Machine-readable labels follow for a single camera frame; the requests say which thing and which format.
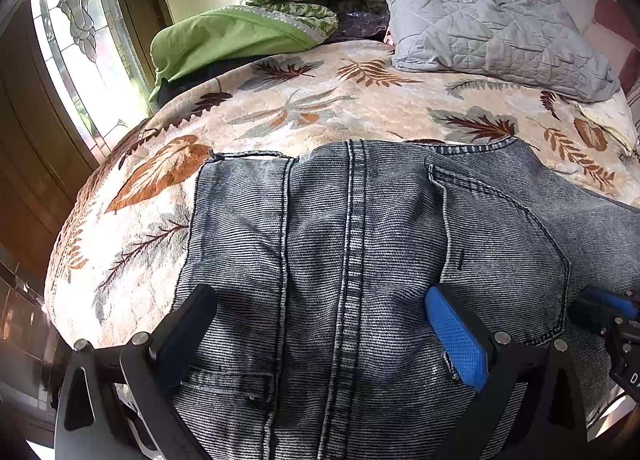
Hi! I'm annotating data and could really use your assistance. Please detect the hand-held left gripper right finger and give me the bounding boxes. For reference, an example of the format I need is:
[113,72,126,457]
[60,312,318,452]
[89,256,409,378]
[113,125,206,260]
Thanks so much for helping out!
[424,284,589,460]

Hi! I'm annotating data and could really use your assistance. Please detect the stained glass window pane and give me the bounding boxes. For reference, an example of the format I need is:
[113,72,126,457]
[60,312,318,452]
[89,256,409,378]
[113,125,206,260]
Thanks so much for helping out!
[30,0,157,142]

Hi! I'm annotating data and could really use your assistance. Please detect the striped cushion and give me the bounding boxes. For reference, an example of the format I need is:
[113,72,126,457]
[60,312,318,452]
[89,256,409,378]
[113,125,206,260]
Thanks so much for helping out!
[625,80,640,143]

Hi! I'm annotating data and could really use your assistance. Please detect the grey-blue denim pants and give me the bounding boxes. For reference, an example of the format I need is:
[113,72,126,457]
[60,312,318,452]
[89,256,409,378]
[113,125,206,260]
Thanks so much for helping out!
[172,137,640,460]

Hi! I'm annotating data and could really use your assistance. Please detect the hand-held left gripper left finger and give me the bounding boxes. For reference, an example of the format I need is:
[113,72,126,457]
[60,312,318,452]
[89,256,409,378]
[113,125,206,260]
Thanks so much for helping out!
[54,283,218,460]

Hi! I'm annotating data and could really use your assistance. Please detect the leaf print blanket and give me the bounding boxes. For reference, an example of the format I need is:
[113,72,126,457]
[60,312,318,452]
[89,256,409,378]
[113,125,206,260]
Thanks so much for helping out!
[44,40,640,352]

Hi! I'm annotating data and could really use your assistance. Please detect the pink padded headboard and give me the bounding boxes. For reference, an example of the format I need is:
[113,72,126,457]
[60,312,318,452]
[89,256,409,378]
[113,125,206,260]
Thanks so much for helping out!
[582,0,640,91]

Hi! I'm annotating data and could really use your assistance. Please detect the grey quilted blanket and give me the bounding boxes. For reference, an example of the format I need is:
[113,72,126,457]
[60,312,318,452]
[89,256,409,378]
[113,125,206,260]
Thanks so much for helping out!
[381,0,621,104]

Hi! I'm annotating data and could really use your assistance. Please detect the white floral pillow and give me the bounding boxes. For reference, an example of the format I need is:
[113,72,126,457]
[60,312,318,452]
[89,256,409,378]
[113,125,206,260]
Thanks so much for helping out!
[575,90,640,161]

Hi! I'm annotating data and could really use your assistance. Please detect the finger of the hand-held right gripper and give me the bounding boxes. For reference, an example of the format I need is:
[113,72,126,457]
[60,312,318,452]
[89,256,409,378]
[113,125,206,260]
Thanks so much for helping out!
[569,287,640,336]

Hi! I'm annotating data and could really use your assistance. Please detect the dark purple cloth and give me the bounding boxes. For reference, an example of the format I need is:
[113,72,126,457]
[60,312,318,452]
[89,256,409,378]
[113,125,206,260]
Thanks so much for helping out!
[327,2,392,44]

